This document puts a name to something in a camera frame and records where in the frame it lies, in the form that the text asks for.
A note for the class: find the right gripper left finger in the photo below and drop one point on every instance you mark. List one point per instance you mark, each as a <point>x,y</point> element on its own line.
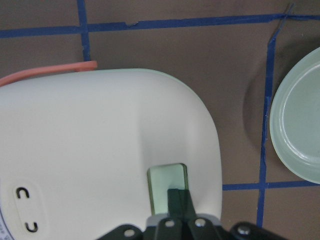
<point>168,227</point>

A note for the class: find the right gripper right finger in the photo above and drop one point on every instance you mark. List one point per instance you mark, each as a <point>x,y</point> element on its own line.
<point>202,228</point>

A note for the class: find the green plate near lemon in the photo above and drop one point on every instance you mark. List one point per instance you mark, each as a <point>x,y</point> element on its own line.
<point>294,121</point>

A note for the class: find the white rice cooker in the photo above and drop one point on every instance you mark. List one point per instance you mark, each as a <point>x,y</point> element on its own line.
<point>83,151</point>

